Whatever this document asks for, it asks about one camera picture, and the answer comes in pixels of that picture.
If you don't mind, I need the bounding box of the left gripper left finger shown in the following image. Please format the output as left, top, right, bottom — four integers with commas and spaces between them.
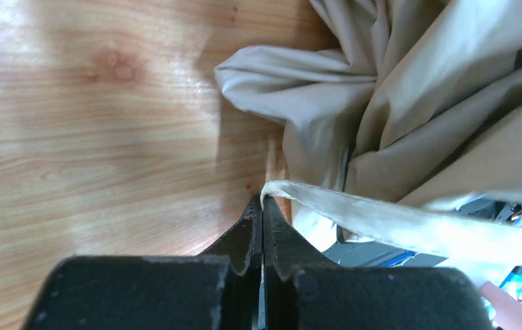
23, 197, 262, 329

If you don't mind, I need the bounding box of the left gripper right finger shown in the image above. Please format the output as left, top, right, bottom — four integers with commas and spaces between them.
261, 197, 491, 329

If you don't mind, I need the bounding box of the beige folding umbrella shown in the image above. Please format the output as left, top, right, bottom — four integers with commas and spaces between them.
215, 1, 522, 251

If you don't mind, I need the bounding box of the black poker chip case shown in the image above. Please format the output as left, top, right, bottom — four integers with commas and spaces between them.
326, 195, 522, 329

